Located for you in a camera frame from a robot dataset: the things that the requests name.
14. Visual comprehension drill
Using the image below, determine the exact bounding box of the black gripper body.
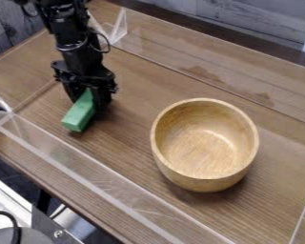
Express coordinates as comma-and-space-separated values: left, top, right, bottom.
51, 60, 117, 93

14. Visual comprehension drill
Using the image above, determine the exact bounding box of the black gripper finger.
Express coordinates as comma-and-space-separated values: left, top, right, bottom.
91, 88, 112, 113
63, 82, 85, 102

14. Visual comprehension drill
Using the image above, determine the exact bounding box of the green rectangular block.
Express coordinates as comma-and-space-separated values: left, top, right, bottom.
61, 90, 96, 132

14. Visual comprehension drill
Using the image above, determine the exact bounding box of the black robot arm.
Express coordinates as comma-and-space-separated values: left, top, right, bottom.
12, 0, 117, 112

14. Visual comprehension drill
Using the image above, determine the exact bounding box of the brown wooden bowl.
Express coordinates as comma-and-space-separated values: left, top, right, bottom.
151, 98, 260, 193

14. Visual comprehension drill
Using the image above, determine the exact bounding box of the clear acrylic front wall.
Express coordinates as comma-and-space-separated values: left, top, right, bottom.
0, 87, 236, 244

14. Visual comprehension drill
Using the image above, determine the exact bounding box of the grey metal bracket with screw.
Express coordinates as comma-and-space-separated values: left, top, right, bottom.
31, 207, 84, 244

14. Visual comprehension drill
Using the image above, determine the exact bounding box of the black cable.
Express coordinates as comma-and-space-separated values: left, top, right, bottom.
0, 210, 21, 244

